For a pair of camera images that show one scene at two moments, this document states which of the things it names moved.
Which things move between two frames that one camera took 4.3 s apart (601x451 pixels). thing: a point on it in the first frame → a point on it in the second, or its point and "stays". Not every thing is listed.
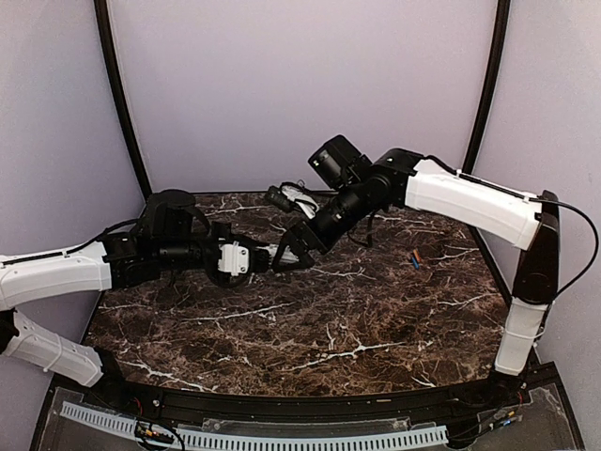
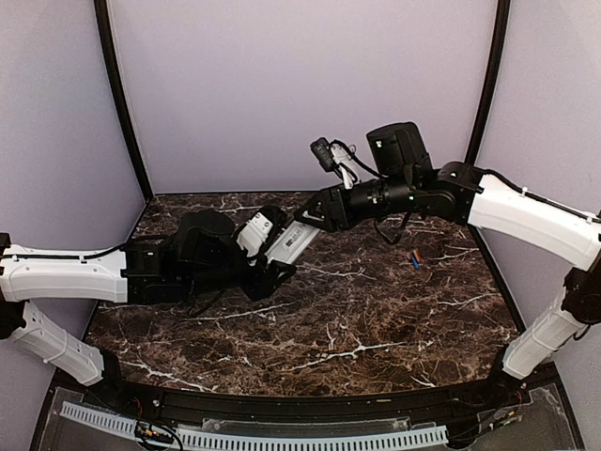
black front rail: x=240 y=406 stays
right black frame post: x=489 y=86 stays
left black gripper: x=223 y=227 → x=267 y=279
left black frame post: x=105 y=38 stays
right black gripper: x=302 y=228 → x=344 y=218
